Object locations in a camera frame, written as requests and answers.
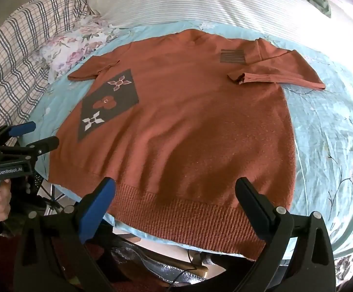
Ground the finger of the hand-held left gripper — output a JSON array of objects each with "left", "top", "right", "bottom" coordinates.
[
  {"left": 7, "top": 121, "right": 37, "bottom": 138},
  {"left": 0, "top": 136, "right": 60, "bottom": 159}
]

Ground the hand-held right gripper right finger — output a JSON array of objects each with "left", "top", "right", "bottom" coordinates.
[{"left": 234, "top": 177, "right": 337, "bottom": 292}]

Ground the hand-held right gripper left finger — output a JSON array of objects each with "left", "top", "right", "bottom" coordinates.
[{"left": 13, "top": 176, "right": 125, "bottom": 292}]

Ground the rust orange knit sweater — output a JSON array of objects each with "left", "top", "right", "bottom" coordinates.
[{"left": 48, "top": 28, "right": 327, "bottom": 261}]

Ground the silver foil sheet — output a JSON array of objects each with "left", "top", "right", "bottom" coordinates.
[{"left": 109, "top": 240, "right": 209, "bottom": 292}]

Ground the plaid checked cloth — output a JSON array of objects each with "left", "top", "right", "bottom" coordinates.
[{"left": 0, "top": 0, "right": 99, "bottom": 146}]

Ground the light blue floral blanket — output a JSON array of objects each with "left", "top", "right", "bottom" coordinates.
[{"left": 27, "top": 18, "right": 353, "bottom": 270}]

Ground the pink floral cloth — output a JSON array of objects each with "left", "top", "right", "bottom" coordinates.
[{"left": 39, "top": 15, "right": 126, "bottom": 83}]

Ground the white striped pillow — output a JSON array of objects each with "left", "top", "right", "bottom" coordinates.
[{"left": 86, "top": 0, "right": 353, "bottom": 60}]

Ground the black cable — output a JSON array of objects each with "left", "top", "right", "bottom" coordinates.
[{"left": 163, "top": 248, "right": 197, "bottom": 292}]

